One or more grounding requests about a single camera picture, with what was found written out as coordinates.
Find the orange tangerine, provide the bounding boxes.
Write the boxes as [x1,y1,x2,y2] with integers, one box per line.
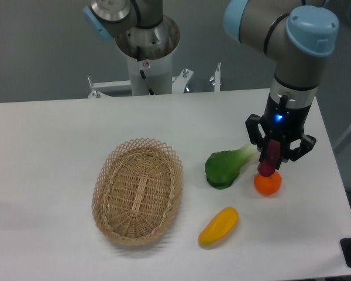
[254,172,282,196]

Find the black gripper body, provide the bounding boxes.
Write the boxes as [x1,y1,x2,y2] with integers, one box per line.
[261,95,311,146]

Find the green bok choy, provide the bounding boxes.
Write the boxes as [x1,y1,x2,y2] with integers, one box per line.
[204,143,258,190]

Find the white metal base frame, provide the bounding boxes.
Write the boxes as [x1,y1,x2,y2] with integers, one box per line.
[87,62,223,98]

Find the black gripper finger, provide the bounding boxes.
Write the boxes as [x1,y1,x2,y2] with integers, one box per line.
[245,114,270,164]
[283,133,316,163]

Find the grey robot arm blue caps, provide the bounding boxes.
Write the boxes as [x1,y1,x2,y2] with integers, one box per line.
[82,1,339,177]

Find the oval wicker basket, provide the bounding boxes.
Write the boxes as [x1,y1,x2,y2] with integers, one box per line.
[91,138,183,246]

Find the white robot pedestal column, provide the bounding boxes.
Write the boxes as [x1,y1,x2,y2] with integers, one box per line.
[115,15,180,96]

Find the purple sweet potato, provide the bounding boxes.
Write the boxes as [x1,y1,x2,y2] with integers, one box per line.
[257,140,281,177]

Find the yellow mango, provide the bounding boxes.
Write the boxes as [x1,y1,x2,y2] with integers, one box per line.
[198,207,239,247]

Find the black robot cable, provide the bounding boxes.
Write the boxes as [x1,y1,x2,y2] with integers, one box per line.
[136,46,155,96]

